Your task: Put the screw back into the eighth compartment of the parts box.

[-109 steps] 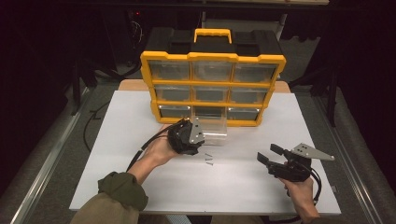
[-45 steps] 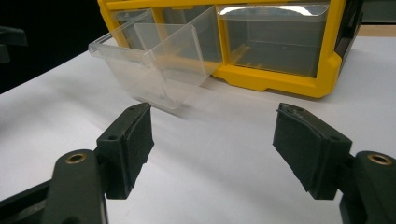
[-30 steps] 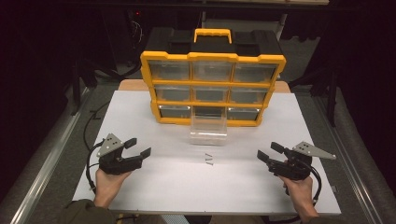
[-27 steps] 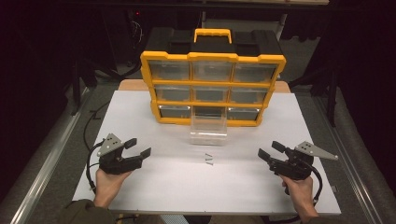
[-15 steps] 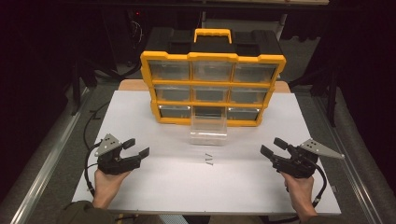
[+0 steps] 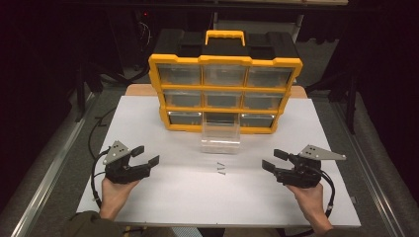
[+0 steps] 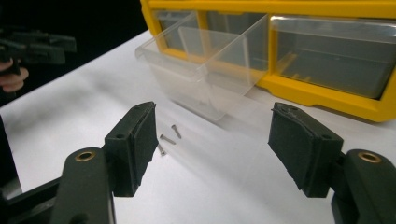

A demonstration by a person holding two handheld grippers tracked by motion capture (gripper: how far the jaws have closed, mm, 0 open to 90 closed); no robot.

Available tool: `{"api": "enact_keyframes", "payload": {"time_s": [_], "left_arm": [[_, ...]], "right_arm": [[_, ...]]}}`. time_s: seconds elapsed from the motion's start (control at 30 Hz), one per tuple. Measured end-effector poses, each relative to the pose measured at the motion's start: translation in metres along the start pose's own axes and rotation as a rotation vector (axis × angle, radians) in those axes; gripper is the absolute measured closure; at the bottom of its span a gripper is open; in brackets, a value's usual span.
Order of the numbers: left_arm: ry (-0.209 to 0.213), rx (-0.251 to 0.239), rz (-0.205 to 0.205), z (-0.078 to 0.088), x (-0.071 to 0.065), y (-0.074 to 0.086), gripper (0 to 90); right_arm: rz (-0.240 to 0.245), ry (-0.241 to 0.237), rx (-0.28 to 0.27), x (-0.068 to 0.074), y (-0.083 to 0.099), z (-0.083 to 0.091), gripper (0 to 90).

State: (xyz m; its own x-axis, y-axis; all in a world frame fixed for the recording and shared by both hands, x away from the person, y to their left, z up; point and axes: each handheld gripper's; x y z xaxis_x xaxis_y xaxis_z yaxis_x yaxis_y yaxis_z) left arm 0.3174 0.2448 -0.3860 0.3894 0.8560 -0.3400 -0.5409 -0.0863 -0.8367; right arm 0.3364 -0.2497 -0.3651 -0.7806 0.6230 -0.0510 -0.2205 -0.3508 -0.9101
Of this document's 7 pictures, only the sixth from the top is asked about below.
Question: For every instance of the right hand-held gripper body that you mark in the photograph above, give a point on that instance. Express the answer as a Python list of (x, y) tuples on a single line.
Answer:
[(301, 176)]

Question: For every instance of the black metal stand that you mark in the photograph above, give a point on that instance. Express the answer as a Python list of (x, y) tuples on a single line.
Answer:
[(351, 105), (80, 95)]

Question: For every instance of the yellow black organizer cabinet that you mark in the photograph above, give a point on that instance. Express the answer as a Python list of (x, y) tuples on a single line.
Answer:
[(224, 49)]

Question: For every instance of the metal floor rail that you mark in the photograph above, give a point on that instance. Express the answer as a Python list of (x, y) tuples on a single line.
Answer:
[(49, 177), (372, 184)]

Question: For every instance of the white board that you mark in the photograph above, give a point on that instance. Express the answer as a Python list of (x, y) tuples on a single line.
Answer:
[(197, 197)]

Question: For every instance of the clear plastic screw drawer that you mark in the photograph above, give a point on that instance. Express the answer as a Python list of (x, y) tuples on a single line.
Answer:
[(220, 144)]

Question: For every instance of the person's left hand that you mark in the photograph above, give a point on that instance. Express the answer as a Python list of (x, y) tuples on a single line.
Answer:
[(115, 197)]

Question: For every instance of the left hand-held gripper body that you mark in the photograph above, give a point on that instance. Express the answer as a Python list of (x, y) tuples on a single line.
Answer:
[(120, 171)]

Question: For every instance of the person's right hand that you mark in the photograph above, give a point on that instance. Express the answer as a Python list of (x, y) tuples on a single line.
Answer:
[(313, 204)]

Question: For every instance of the group of clear organizer bins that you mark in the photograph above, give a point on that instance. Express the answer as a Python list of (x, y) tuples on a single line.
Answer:
[(179, 75)]

